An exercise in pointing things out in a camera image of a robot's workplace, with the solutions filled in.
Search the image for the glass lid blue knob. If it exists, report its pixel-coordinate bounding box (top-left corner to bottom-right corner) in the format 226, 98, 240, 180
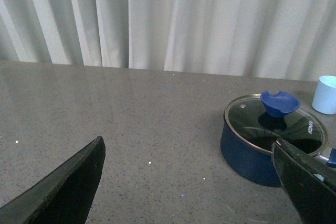
223, 94, 328, 155

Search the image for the white curtain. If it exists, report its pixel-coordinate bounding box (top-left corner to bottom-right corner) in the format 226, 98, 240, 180
1, 0, 335, 81

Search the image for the light blue cup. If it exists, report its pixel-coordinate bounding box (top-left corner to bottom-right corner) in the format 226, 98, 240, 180
312, 76, 335, 115

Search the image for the dark blue saucepan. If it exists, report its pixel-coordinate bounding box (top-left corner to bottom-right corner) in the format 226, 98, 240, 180
221, 91, 335, 187

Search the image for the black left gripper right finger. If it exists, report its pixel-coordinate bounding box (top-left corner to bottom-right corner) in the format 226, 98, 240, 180
272, 139, 335, 223

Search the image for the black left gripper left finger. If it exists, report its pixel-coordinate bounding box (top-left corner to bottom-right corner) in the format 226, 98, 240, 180
1, 136, 106, 223

